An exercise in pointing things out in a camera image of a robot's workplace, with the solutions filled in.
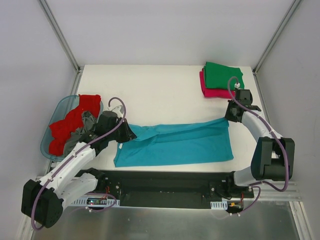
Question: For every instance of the teal t shirt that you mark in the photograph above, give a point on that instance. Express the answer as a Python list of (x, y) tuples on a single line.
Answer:
[(176, 144)]

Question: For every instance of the aluminium frame post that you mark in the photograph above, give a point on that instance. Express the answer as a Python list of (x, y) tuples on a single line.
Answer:
[(59, 34), (293, 7)]

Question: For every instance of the left aluminium frame post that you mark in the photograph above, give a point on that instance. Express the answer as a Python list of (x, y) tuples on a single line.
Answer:
[(59, 34)]

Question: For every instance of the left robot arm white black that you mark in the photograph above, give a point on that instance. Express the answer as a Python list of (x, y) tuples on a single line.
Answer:
[(45, 200)]

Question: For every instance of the translucent blue plastic basket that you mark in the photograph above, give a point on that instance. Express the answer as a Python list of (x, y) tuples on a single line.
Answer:
[(53, 112)]

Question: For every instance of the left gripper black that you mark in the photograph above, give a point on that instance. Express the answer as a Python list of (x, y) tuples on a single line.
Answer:
[(124, 132)]

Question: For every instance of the folded pink t shirt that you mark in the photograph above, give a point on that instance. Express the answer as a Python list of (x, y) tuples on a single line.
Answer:
[(212, 93)]

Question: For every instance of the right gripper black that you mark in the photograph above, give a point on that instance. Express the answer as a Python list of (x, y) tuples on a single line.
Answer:
[(230, 113)]

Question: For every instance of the right aluminium frame post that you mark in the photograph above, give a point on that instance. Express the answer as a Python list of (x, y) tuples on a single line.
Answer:
[(293, 7)]

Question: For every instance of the red t shirt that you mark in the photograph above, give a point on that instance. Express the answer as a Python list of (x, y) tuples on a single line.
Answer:
[(74, 115)]

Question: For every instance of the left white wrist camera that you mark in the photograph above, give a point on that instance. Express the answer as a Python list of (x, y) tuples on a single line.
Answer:
[(117, 111)]

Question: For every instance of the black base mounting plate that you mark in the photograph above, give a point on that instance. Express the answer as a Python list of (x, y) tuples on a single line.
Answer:
[(152, 189)]

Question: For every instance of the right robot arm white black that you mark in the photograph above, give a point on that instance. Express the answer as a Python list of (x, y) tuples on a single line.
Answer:
[(273, 158)]

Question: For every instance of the folded green t shirt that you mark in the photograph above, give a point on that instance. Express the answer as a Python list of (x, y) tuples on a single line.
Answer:
[(216, 76)]

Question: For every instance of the right aluminium side rail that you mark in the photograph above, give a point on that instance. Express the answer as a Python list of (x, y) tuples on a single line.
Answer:
[(265, 93)]

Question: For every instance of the grey t shirt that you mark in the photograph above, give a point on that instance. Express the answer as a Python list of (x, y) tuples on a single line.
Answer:
[(89, 122)]

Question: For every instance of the right white cable duct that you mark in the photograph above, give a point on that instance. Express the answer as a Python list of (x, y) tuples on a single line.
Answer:
[(219, 205)]

